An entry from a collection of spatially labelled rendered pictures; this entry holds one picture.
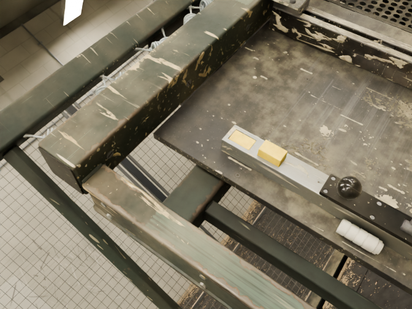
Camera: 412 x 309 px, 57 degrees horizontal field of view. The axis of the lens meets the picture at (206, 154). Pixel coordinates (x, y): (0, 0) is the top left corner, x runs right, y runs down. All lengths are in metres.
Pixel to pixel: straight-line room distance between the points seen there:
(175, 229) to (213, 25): 0.51
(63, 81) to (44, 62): 4.47
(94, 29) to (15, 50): 1.15
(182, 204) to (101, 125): 0.23
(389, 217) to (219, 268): 0.32
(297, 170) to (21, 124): 0.84
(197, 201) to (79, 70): 0.73
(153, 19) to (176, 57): 0.67
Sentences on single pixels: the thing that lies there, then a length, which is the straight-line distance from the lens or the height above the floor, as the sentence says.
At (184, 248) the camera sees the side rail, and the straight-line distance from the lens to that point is 0.65.
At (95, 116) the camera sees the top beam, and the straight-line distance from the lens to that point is 0.77.
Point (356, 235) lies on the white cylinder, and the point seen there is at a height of 1.44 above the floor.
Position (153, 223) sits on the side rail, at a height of 1.71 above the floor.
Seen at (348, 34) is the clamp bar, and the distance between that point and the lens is 1.04.
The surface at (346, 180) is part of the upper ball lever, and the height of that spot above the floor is 1.56.
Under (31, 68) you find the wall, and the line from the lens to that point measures 5.75.
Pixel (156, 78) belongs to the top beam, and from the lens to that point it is 0.82.
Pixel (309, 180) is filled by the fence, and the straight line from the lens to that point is 0.75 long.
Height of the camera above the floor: 1.82
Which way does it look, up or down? 7 degrees down
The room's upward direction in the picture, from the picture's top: 45 degrees counter-clockwise
